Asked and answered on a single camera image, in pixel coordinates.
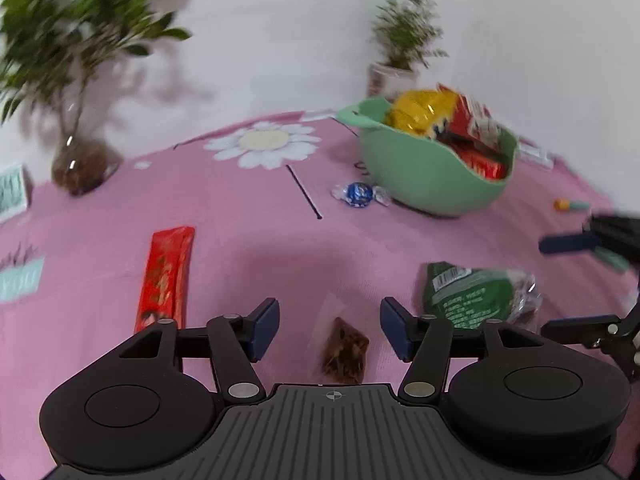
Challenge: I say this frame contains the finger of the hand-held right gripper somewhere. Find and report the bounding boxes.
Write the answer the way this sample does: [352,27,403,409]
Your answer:
[541,290,640,381]
[539,212,640,261]

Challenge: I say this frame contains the green snack packet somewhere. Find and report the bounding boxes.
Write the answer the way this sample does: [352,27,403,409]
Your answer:
[423,261,544,332]

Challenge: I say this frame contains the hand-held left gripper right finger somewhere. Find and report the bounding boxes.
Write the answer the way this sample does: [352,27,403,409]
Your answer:
[380,297,546,405]

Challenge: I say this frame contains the yellow snack bag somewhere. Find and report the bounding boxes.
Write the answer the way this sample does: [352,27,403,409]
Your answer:
[384,89,458,139]

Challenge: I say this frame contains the long red snack packet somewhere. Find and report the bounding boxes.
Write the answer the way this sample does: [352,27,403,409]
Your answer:
[134,226,196,334]

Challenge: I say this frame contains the blue foil candy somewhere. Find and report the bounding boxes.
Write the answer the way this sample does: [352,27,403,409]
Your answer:
[331,181,392,210]

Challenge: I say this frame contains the green plastic bowl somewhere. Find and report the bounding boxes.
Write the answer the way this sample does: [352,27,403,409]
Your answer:
[335,97,519,219]

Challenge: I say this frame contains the red white snack packet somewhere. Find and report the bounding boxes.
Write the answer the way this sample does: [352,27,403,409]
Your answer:
[439,84,507,152]

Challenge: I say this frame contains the red packet white characters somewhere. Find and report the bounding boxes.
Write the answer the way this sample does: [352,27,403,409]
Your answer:
[444,132,512,182]

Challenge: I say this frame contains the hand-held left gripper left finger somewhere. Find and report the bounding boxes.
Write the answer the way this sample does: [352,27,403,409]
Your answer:
[118,297,280,405]

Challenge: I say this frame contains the white folding stand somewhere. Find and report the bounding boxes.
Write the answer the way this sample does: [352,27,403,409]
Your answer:
[516,140,556,171]

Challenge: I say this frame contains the leafy plant in glass vase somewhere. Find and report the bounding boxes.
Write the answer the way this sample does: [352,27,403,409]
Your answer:
[0,0,194,197]

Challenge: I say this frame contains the clear packet brown snack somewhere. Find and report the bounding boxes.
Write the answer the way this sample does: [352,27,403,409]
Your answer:
[312,294,371,386]

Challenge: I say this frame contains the small plant in white pot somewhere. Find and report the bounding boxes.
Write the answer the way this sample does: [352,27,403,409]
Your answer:
[367,0,449,102]

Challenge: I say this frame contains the pink floral tablecloth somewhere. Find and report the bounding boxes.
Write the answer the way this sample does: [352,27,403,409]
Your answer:
[0,109,640,480]

